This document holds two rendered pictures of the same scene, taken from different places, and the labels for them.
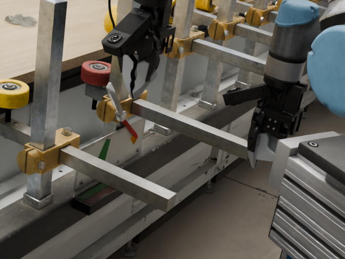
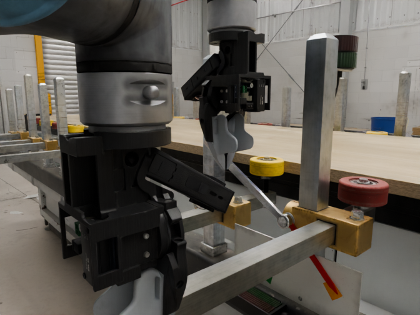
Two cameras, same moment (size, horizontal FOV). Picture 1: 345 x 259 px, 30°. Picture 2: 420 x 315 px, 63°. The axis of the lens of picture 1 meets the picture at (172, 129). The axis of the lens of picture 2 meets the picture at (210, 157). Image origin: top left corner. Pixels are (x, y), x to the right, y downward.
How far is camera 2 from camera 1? 1.51 m
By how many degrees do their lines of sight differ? 105
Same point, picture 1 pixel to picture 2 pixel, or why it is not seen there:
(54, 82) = not seen: hidden behind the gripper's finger
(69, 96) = (406, 240)
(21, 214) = (197, 244)
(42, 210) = (199, 252)
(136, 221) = not seen: outside the picture
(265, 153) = (115, 297)
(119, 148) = (300, 279)
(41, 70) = not seen: hidden behind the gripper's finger
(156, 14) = (223, 56)
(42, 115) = (205, 162)
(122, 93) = (302, 197)
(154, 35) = (209, 80)
